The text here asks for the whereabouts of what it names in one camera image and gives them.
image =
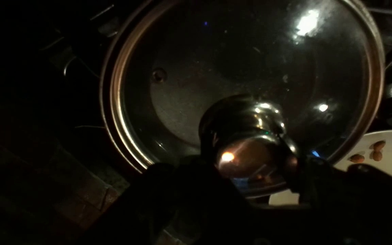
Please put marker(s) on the white plate with food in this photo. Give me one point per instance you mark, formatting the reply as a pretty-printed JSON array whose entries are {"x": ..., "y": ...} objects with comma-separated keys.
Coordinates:
[{"x": 386, "y": 157}]

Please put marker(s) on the glass lid with metal knob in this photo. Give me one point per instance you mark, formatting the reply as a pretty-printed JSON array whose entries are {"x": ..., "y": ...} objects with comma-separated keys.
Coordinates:
[{"x": 241, "y": 85}]

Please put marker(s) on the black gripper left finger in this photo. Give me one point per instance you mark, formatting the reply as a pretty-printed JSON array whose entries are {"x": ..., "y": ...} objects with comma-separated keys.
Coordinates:
[{"x": 192, "y": 192}]

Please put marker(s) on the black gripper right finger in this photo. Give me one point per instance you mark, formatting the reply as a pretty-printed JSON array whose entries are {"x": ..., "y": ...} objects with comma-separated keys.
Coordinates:
[{"x": 344, "y": 207}]

